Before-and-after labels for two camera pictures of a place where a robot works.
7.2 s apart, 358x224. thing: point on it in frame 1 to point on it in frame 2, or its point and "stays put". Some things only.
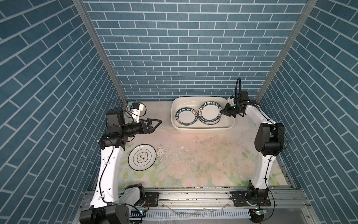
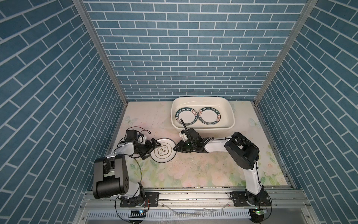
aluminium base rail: [288, 206] stays put
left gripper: [149, 130] to [149, 147]
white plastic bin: [200, 114] stays put
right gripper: [226, 110] to [180, 147]
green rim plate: [186, 116] stays put
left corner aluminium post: [81, 8] stays put
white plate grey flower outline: [141, 157] to [165, 152]
